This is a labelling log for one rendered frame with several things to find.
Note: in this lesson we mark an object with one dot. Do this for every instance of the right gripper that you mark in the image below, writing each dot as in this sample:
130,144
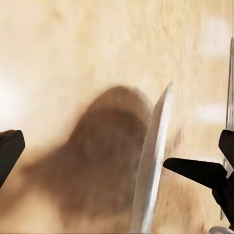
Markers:
210,174

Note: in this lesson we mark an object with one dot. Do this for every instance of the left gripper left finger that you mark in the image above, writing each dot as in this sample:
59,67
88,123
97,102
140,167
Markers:
12,145

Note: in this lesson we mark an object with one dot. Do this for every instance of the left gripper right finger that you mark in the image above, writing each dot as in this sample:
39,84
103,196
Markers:
226,145

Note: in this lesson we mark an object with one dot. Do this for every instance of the saucer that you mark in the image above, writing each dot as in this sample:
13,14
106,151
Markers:
149,170

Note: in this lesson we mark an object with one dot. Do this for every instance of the countertop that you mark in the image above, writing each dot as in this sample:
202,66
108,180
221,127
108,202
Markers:
81,79

